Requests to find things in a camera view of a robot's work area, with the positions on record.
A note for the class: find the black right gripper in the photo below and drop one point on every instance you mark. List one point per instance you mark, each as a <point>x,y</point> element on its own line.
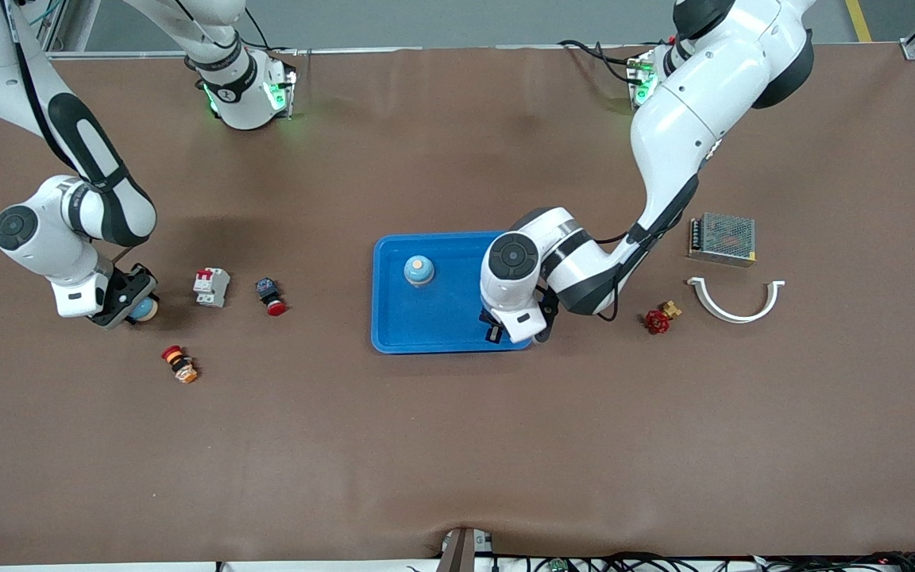
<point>125,291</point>

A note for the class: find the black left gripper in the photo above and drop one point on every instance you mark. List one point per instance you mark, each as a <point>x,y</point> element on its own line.
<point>492,331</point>

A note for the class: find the white curved pipe clamp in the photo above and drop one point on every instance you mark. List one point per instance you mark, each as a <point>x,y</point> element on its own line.
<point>731,318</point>

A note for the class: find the blue bell white button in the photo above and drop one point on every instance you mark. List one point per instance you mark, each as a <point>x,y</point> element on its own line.
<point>145,310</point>
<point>418,270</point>

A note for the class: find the blue plastic tray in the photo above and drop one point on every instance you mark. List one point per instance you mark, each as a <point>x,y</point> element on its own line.
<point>442,318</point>

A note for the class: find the white circuit breaker red switch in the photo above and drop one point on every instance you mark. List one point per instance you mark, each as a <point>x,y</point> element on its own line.
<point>211,286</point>

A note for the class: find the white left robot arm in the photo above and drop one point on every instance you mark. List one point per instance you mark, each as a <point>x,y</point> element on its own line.
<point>664,135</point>

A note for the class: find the aluminium frame structure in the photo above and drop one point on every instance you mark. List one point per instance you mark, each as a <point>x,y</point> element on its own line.
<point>76,24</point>

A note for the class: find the metal mesh power supply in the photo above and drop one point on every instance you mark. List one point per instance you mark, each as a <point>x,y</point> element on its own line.
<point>721,238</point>

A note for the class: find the red mushroom pushbutton black body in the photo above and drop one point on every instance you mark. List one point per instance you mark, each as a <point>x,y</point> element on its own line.
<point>271,295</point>

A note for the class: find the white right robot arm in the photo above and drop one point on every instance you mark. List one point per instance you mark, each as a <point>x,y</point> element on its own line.
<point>68,230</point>

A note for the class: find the red yellow striped pushbutton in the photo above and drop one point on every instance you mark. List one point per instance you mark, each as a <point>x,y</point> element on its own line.
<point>179,364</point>

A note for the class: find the yellow floor tape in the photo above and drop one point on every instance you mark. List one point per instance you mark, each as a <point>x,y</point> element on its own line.
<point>859,20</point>

